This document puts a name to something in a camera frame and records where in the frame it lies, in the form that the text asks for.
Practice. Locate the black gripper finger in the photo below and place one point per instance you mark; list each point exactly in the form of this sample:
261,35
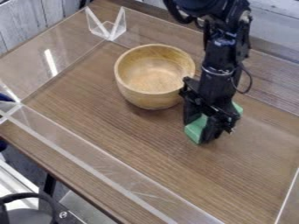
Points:
191,111
213,130

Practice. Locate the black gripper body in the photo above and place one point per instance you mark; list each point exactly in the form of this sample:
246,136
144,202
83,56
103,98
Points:
214,89

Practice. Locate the green rectangular block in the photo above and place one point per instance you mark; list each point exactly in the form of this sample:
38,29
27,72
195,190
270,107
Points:
229,116

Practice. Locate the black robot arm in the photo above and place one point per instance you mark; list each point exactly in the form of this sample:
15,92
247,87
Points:
225,20

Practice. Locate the brown wooden bowl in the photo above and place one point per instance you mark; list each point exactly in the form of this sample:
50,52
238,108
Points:
150,72

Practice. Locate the black table leg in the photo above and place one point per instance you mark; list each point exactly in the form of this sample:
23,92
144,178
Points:
50,184

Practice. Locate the clear acrylic corner bracket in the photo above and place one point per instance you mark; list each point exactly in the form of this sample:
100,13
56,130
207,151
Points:
107,30

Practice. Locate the clear acrylic tray wall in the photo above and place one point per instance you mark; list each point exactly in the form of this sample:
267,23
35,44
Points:
130,152

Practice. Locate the metal base plate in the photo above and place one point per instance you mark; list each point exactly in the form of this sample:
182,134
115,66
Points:
76,211

